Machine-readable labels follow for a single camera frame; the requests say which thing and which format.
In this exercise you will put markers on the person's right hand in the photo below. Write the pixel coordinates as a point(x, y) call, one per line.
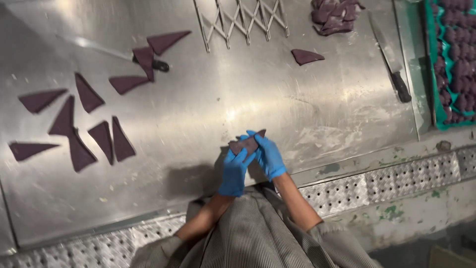
point(270, 158)

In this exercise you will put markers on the person's left hand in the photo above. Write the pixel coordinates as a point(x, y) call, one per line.
point(233, 175)

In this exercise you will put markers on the person's right fingers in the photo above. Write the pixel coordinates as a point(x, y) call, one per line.
point(260, 143)

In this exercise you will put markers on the person's left fingers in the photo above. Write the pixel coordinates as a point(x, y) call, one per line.
point(238, 156)

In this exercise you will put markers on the purple pastry dough triangle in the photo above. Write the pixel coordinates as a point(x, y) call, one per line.
point(246, 144)
point(305, 56)

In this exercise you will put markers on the person's striped grey apron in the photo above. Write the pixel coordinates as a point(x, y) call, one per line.
point(256, 234)

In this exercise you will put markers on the perforated metal table ledge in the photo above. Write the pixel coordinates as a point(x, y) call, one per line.
point(372, 186)

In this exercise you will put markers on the expandable metal lattice dough cutter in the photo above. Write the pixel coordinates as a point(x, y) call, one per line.
point(241, 20)

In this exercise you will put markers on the pile of purple dough scraps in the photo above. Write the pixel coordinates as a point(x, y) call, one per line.
point(334, 16)

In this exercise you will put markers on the group of purple dough triangles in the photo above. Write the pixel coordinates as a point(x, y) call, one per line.
point(93, 111)

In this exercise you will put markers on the green tray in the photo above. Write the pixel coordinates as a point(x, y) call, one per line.
point(431, 56)

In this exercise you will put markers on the batch of shaped purple pastries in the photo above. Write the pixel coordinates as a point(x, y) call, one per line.
point(459, 59)

